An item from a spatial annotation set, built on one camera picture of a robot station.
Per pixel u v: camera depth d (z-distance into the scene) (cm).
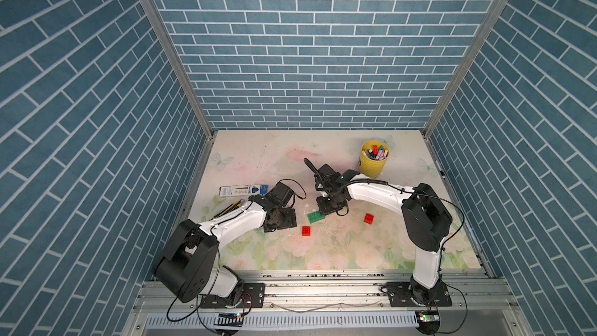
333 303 73
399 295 74
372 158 98
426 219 50
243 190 96
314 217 90
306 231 86
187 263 42
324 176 73
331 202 77
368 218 89
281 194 70
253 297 73
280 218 74
